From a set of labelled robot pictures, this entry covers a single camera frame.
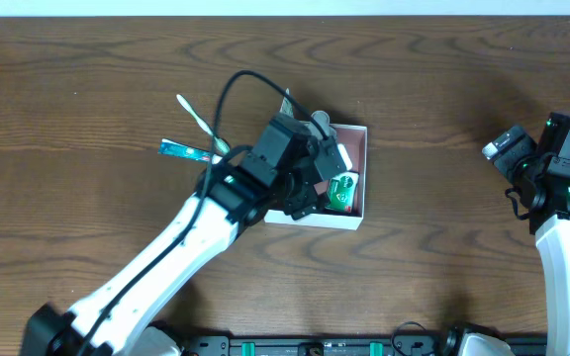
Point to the green white toothbrush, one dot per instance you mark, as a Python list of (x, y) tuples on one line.
[(221, 146)]

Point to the white floral cone tube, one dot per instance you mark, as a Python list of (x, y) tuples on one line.
[(287, 108)]

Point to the teal toothpaste tube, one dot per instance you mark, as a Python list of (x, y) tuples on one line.
[(171, 148)]

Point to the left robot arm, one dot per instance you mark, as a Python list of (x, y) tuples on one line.
[(232, 195)]

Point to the green white soap box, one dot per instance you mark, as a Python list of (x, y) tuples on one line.
[(341, 192)]

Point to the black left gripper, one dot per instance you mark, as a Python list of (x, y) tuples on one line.
[(302, 195)]

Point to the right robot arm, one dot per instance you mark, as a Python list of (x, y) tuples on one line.
[(551, 229)]

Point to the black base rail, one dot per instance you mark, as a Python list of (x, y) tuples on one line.
[(407, 343)]

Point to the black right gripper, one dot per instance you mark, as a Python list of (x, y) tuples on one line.
[(516, 154)]

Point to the blue hand soap bottle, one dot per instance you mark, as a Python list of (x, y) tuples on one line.
[(320, 125)]

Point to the white box with pink interior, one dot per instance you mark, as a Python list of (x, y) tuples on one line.
[(354, 138)]

